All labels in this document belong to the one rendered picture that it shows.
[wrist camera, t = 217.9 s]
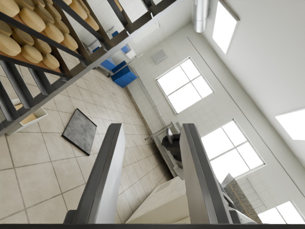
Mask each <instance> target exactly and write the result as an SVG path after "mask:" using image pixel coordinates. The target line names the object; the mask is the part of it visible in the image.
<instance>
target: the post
mask: <svg viewBox="0 0 305 229"><path fill-rule="evenodd" d="M184 1H185V0H162V1H160V2H159V3H158V4H157V5H156V6H157V8H158V9H159V11H160V14H158V15H157V16H155V17H154V18H153V19H152V17H151V16H150V14H149V12H148V11H147V12H146V13H145V14H143V15H142V16H141V17H139V18H138V19H137V20H135V21H134V22H133V25H134V26H135V28H136V31H135V32H134V33H132V34H131V35H130V36H129V35H128V33H127V32H126V30H125V29H124V30H122V31H121V32H120V33H118V34H117V35H116V36H114V37H113V38H112V39H111V42H112V43H113V45H114V48H112V49H111V50H110V51H109V52H107V51H106V50H104V49H103V47H102V46H101V47H100V48H99V49H97V50H96V51H95V52H93V53H92V54H91V55H90V57H91V59H92V60H93V63H92V64H91V65H90V66H88V67H85V66H83V65H81V63H79V64H78V65H76V66H75V67H74V68H72V69H71V70H70V71H71V73H72V75H73V76H74V77H73V78H72V79H71V80H70V81H68V82H66V81H62V80H61V78H59V79H58V80H56V81H55V82H54V83H53V84H52V86H53V88H54V90H55V92H53V93H52V94H51V95H42V93H39V94H38V95H37V96H35V97H34V99H35V101H36V103H37V105H36V106H35V107H33V108H32V109H24V107H23V106H22V107H21V108H20V109H18V110H17V111H18V113H19V115H20V118H18V119H17V120H16V121H7V120H6V119H5V120H4V121H2V122H1V123H2V125H3V127H4V130H2V131H1V132H0V137H1V136H2V135H3V134H5V133H6V132H7V131H9V130H10V129H12V128H13V127H14V126H16V125H17V124H18V123H20V122H21V121H22V120H24V119H25V118H27V117H28V116H29V115H31V114H32V113H33V112H35V111H36V110H37V109H39V108H40V107H41V106H43V105H44V104H46V103H47V102H48V101H50V100H51V99H52V98H54V97H55V96H56V95H58V94H59V93H60V92H62V91H63V90H64V89H66V88H67V87H69V86H70V85H71V84H72V83H74V82H75V81H77V80H78V79H79V78H81V77H82V76H83V75H85V74H86V73H88V72H89V71H90V70H92V69H93V68H94V67H96V66H97V65H98V64H100V63H101V62H103V61H104V60H105V59H107V58H108V57H109V56H111V55H112V54H113V53H115V52H116V51H117V50H119V49H120V48H122V47H123V46H124V45H126V44H127V43H128V42H130V41H131V40H132V39H134V38H135V37H136V36H138V35H139V34H140V33H142V32H143V31H144V30H146V29H147V28H148V27H150V26H151V25H153V24H154V23H155V22H157V21H158V20H159V19H161V18H162V17H163V16H165V15H166V14H168V13H169V12H170V11H172V10H173V9H174V8H176V7H177V6H179V5H180V4H181V3H182V2H184Z"/></svg>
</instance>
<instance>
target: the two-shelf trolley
mask: <svg viewBox="0 0 305 229"><path fill-rule="evenodd" d="M112 28H114V26H112V27H111V28H110V29H108V30H107V31H106V33H109V35H110V36H111V38H113V36H112V34H111V32H110V30H111V29H112ZM97 40H98V39H96V40H94V41H93V42H92V43H90V44H89V45H88V46H86V50H89V52H90V54H92V53H93V50H92V49H91V48H90V47H89V46H90V45H92V44H93V43H94V42H96V41H97ZM124 46H125V45H124ZM124 46H123V47H124ZM123 47H122V48H123ZM118 51H120V52H121V53H122V54H123V55H124V56H125V57H126V58H127V59H128V60H129V61H130V62H129V63H127V64H126V65H125V66H127V65H128V64H130V63H131V62H132V61H134V60H135V59H137V58H138V57H139V56H141V55H142V54H140V55H139V56H137V57H136V56H135V58H134V59H133V60H130V59H129V58H128V57H127V56H126V55H125V53H124V52H123V51H122V50H121V48H120V49H119V50H118ZM116 52H117V51H116ZM116 52H115V53H116ZM115 53H113V54H115ZM113 54H112V55H113ZM112 55H111V56H112ZM109 57H110V56H109ZM109 57H108V58H109ZM108 58H107V59H108ZM105 60H106V59H105ZM105 60H104V61H105ZM104 61H103V62H104ZM101 63H102V62H101ZM101 63H100V64H98V65H97V66H96V67H94V68H93V70H94V69H96V68H97V67H98V66H99V67H100V68H102V69H104V70H105V71H107V72H109V73H110V75H108V76H107V77H108V78H109V77H111V76H112V75H114V74H115V73H117V72H118V71H120V70H121V69H122V68H124V67H125V66H123V67H122V68H120V69H119V70H117V71H116V72H115V73H113V72H112V70H109V69H107V68H106V67H104V66H102V65H101Z"/></svg>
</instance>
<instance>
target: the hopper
mask: <svg viewBox="0 0 305 229"><path fill-rule="evenodd" d="M221 185H222V187H223V189H224V190H225V192H226V194H227V195H228V197H229V198H230V199H231V200H232V202H233V204H234V205H235V206H236V207H237V209H238V210H239V211H240V213H242V214H244V215H245V216H247V217H248V218H250V219H252V220H254V221H255V222H257V223H258V224H262V223H263V222H262V220H261V219H260V217H259V216H258V214H257V213H256V211H255V210H254V208H253V207H252V205H251V204H250V202H249V200H248V199H247V197H246V196H245V194H244V193H243V191H242V189H241V188H240V186H239V184H238V183H237V182H236V180H235V179H234V177H233V176H232V175H231V174H230V173H228V174H227V176H226V177H225V179H224V180H223V181H222V183H221Z"/></svg>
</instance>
